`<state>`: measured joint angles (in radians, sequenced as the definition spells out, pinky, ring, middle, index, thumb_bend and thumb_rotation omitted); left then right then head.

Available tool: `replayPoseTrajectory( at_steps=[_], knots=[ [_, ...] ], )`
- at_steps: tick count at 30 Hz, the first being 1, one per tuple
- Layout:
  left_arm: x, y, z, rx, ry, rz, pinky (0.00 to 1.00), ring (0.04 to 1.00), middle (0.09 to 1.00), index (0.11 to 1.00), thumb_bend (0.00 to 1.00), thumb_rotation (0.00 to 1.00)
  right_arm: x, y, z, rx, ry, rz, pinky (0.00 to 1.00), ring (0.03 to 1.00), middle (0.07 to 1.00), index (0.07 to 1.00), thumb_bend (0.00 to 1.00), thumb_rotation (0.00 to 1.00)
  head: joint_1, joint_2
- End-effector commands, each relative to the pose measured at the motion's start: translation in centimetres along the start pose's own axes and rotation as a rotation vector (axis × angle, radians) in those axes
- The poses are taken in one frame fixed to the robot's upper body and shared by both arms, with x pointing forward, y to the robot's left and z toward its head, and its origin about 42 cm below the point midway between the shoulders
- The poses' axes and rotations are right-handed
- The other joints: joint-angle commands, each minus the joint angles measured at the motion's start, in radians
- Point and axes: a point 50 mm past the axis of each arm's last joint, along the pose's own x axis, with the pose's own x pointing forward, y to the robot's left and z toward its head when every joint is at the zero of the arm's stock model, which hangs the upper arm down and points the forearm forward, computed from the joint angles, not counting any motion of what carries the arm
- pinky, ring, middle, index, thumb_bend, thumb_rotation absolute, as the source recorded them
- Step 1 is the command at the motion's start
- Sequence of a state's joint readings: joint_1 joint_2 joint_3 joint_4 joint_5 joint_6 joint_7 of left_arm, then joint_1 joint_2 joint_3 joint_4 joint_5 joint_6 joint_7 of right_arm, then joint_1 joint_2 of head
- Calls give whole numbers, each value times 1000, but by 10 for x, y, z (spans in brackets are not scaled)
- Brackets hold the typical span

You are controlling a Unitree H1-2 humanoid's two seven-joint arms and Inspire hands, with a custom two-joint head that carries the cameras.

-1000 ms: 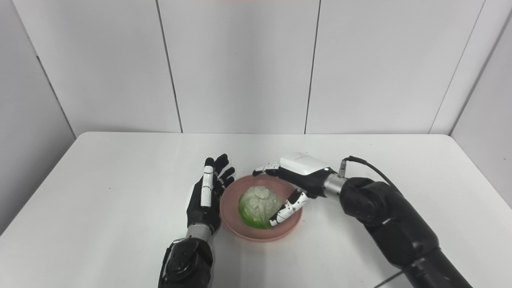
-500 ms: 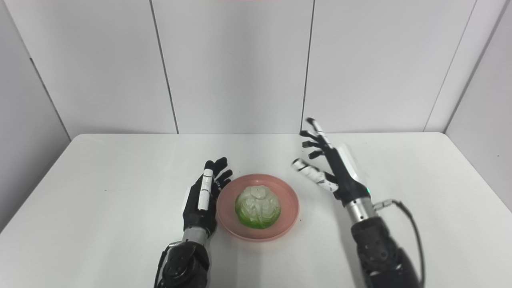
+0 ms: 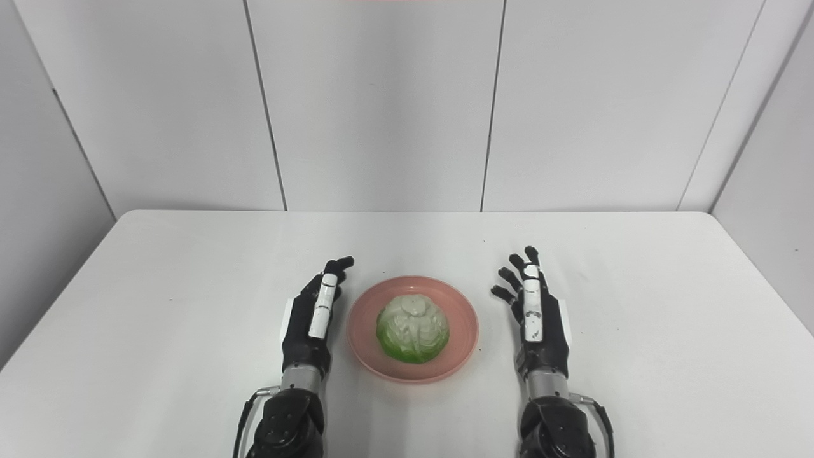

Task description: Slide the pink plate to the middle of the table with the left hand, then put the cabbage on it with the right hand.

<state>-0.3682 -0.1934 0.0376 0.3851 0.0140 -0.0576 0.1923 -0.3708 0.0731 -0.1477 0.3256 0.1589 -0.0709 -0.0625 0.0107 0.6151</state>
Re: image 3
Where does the pink round plate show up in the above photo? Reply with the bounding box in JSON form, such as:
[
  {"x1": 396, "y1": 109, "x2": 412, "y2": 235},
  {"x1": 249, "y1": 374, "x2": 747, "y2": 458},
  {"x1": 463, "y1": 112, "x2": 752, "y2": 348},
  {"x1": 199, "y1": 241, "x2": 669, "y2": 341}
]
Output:
[{"x1": 346, "y1": 275, "x2": 479, "y2": 384}]

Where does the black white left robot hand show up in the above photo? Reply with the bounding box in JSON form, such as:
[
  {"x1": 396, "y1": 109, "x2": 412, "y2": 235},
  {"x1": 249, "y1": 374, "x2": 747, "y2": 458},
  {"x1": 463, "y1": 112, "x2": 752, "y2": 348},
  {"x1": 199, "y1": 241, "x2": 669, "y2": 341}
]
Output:
[{"x1": 282, "y1": 256, "x2": 355, "y2": 382}]

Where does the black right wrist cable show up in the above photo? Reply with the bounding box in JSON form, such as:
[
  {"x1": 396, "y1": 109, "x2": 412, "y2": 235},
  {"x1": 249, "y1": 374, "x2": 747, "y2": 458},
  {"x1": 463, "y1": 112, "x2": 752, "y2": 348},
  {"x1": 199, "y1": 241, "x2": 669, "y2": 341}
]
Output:
[{"x1": 568, "y1": 392, "x2": 616, "y2": 458}]

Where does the green white cabbage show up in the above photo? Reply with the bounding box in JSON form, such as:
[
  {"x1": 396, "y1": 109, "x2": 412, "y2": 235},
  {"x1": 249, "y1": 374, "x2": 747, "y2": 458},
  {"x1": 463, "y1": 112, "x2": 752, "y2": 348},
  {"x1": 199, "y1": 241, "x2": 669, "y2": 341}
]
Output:
[{"x1": 376, "y1": 294, "x2": 450, "y2": 364}]

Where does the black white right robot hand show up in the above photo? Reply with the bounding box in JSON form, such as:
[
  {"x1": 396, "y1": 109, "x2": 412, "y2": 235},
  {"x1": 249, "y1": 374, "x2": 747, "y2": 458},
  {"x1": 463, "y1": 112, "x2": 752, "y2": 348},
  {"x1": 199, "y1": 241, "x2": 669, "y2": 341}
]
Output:
[{"x1": 490, "y1": 246, "x2": 570, "y2": 382}]

